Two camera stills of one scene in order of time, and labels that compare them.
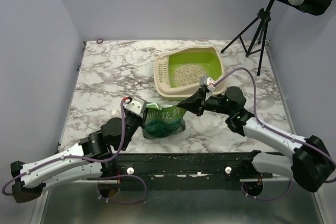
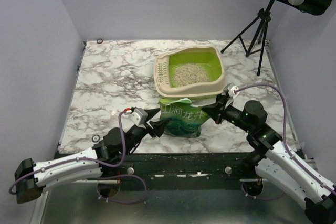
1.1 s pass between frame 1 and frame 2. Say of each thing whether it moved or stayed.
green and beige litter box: stayed
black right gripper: moved
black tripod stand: stayed
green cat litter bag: moved
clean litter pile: stayed
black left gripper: moved
